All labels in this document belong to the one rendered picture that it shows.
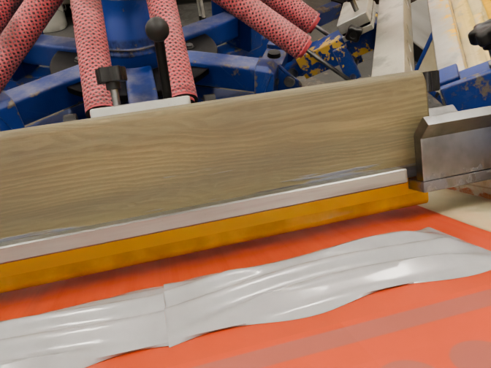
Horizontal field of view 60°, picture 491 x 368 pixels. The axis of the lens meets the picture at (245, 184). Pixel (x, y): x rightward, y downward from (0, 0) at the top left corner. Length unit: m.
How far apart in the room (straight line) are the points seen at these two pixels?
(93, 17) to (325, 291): 0.63
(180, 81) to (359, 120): 0.42
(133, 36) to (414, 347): 0.89
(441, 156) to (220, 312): 0.19
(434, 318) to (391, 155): 0.15
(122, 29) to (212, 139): 0.73
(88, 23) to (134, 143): 0.50
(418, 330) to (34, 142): 0.23
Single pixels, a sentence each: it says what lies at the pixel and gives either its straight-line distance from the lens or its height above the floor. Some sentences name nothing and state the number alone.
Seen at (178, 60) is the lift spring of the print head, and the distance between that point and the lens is 0.70.
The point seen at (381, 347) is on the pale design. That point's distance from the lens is 0.18.
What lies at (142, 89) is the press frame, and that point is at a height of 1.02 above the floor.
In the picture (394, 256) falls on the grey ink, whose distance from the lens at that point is 0.25.
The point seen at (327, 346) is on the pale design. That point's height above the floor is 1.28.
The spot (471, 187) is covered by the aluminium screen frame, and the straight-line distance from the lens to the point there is 0.39.
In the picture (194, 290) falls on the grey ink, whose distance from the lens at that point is 0.24.
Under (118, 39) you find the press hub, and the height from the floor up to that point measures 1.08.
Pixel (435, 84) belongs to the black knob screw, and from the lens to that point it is 0.47.
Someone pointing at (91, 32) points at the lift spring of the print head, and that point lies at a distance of 0.75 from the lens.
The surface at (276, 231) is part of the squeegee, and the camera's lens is 0.30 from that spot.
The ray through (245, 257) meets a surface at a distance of 0.29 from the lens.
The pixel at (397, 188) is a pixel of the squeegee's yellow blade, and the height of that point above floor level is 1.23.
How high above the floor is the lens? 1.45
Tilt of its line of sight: 42 degrees down
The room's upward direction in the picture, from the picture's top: 1 degrees counter-clockwise
